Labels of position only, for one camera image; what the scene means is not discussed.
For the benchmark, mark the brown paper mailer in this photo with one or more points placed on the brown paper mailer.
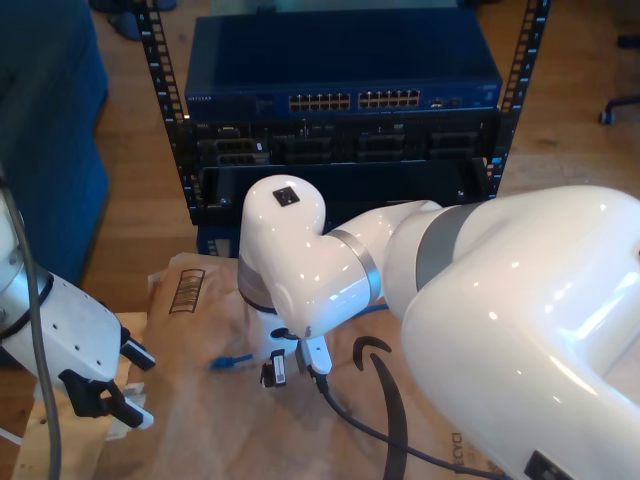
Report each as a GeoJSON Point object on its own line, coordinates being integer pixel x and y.
{"type": "Point", "coordinates": [210, 425]}

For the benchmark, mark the black rack server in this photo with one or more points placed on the black rack server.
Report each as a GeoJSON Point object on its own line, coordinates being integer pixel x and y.
{"type": "Point", "coordinates": [345, 145]}

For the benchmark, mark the blue sofa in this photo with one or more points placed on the blue sofa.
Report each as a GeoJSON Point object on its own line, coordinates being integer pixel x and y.
{"type": "Point", "coordinates": [45, 125]}

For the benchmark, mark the person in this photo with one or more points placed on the person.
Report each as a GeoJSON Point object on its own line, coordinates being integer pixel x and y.
{"type": "Point", "coordinates": [125, 25]}

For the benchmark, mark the black office chair base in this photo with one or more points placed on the black office chair base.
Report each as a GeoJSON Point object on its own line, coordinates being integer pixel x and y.
{"type": "Point", "coordinates": [607, 116]}

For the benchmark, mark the black rack frame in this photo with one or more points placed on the black rack frame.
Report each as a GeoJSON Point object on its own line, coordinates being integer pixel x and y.
{"type": "Point", "coordinates": [176, 145]}

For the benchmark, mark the blue network switch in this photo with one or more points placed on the blue network switch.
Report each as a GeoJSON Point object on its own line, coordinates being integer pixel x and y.
{"type": "Point", "coordinates": [340, 55]}

